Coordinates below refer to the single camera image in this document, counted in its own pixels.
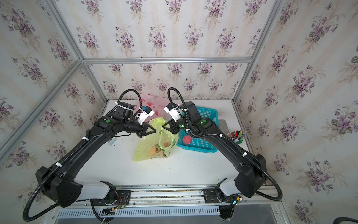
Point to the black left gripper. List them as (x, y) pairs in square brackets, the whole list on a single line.
[(144, 128)]

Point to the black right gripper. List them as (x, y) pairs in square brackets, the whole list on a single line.
[(172, 124)]

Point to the yellow-green plastic bag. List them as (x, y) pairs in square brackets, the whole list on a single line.
[(156, 145)]

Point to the pink peach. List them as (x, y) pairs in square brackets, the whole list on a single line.
[(187, 139)]

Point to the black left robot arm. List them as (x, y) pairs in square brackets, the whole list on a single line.
[(58, 183)]

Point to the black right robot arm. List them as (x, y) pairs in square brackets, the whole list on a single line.
[(252, 178)]

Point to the pink plastic bag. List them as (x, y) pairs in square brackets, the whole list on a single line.
[(157, 104)]

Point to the small white blue object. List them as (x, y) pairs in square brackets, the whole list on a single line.
[(111, 141)]

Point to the grey sharpening stone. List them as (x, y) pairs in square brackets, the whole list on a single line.
[(223, 126)]

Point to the cup of coloured pens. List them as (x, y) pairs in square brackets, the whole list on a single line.
[(236, 136)]

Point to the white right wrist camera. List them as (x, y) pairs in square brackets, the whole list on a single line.
[(174, 111)]

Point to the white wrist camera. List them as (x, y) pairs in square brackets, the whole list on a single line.
[(145, 113), (174, 111)]

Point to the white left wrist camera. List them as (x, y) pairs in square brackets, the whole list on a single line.
[(145, 113)]

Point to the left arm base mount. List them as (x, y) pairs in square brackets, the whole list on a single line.
[(112, 203)]

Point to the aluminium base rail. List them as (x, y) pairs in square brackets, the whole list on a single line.
[(185, 200)]

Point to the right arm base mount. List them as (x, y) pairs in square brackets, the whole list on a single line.
[(226, 203)]

